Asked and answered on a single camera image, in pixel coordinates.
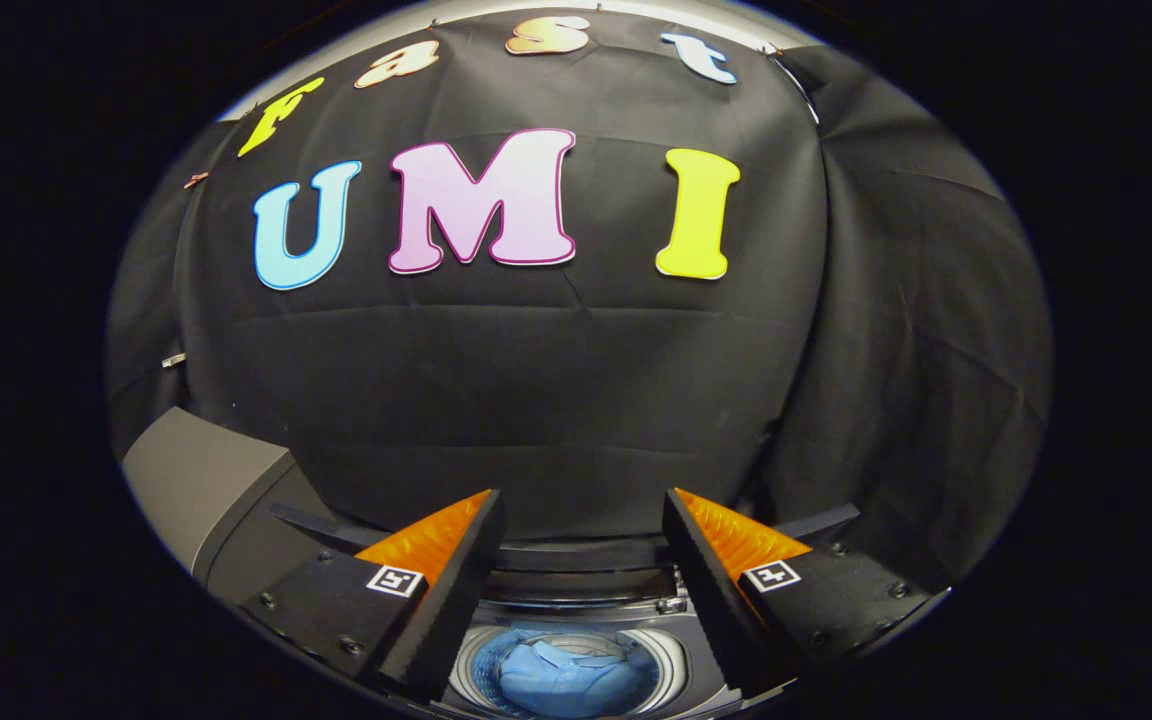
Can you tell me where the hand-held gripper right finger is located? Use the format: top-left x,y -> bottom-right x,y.
661,487 -> 951,701

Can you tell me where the grey washing machine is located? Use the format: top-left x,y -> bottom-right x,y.
436,565 -> 747,720

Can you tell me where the light blue polo shirt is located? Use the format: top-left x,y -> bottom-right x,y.
496,635 -> 652,719

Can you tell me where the black backdrop cloth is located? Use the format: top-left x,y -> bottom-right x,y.
104,8 -> 1053,591

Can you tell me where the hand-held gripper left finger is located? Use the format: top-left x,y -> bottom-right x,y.
239,488 -> 509,703

